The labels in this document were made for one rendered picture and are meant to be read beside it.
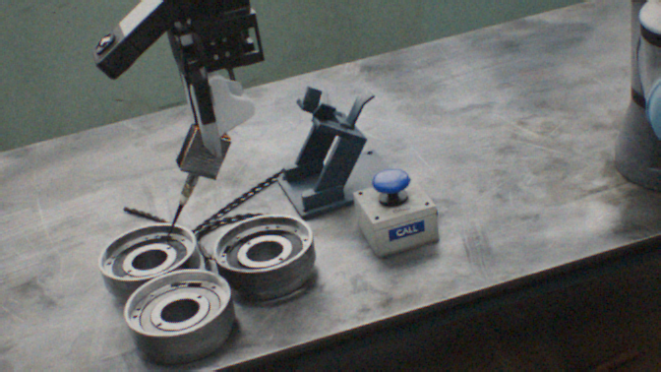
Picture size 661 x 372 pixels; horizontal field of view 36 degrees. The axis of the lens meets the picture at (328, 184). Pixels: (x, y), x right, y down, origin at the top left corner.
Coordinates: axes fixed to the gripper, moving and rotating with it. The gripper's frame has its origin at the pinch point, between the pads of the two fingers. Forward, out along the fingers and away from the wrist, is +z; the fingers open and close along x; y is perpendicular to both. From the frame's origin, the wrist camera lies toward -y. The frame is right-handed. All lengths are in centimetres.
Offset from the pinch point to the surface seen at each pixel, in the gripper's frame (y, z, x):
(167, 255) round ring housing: -7.2, 10.5, -2.5
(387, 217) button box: 15.1, 8.7, -11.2
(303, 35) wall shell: 51, 54, 151
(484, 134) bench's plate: 35.0, 13.3, 6.8
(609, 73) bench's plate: 56, 13, 12
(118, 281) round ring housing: -12.9, 9.5, -6.3
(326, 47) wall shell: 57, 59, 151
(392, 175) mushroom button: 17.3, 5.7, -8.4
